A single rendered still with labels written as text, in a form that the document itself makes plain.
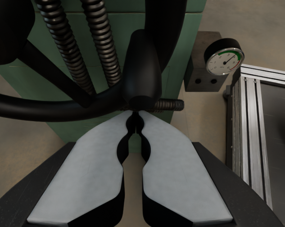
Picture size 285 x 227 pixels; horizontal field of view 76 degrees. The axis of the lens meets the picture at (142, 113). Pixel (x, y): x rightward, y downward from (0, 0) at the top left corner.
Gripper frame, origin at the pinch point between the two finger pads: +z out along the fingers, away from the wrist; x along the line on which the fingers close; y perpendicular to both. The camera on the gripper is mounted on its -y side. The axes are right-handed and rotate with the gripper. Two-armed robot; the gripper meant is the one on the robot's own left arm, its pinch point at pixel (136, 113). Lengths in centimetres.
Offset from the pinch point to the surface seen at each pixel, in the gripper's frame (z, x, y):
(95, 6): 9.9, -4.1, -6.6
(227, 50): 19.5, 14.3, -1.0
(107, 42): 11.8, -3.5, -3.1
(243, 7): 174, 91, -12
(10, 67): 30.1, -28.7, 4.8
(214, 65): 21.5, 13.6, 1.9
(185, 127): 72, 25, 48
